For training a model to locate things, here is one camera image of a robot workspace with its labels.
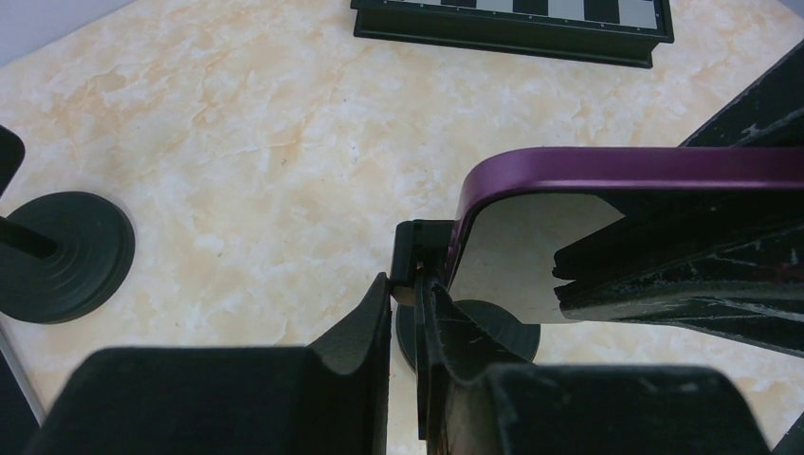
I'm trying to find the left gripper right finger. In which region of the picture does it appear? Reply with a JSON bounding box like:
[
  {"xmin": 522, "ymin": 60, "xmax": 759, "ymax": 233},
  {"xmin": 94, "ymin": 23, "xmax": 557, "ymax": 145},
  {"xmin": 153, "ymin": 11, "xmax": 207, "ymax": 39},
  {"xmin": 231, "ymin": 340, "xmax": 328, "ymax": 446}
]
[{"xmin": 414, "ymin": 276, "xmax": 769, "ymax": 454}]

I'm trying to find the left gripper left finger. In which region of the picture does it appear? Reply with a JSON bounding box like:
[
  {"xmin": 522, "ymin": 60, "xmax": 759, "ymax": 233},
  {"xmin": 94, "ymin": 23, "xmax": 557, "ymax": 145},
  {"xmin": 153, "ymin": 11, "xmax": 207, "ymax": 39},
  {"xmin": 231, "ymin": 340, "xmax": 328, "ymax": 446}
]
[{"xmin": 27, "ymin": 274, "xmax": 392, "ymax": 454}]

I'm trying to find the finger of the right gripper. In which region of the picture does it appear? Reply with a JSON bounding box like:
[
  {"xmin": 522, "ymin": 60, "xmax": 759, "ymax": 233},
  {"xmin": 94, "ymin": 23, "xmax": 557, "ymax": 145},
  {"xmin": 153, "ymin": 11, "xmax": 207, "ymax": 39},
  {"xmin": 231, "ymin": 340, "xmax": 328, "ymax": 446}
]
[
  {"xmin": 553, "ymin": 190, "xmax": 803, "ymax": 357},
  {"xmin": 682, "ymin": 44, "xmax": 803, "ymax": 147}
]

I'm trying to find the black phone stand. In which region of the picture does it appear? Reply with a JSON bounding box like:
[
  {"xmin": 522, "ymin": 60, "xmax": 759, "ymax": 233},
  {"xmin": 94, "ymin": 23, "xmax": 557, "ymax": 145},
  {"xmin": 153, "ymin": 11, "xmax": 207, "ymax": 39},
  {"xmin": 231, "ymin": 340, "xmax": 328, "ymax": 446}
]
[
  {"xmin": 0, "ymin": 124, "xmax": 137, "ymax": 326},
  {"xmin": 390, "ymin": 220, "xmax": 541, "ymax": 369}
]

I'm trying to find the black phone with purple edge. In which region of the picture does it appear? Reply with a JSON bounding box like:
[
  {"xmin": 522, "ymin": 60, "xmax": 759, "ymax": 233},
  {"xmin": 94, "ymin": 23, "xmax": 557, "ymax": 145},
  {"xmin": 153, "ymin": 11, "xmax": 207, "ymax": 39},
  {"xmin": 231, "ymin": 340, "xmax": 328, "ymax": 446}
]
[{"xmin": 448, "ymin": 147, "xmax": 803, "ymax": 323}]

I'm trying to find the black phone upper left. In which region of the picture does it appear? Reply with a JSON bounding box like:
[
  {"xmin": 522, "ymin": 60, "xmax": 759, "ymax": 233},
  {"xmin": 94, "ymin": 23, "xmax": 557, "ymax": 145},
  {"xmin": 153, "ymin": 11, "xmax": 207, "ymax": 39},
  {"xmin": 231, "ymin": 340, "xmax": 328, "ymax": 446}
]
[{"xmin": 1, "ymin": 354, "xmax": 40, "ymax": 455}]

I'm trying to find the black grey chessboard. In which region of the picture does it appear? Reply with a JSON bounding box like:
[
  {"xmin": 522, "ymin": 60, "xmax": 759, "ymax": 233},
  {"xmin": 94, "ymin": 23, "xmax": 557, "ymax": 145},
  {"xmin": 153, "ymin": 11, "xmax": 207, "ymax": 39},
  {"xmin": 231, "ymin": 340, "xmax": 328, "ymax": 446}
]
[{"xmin": 350, "ymin": 0, "xmax": 674, "ymax": 68}]

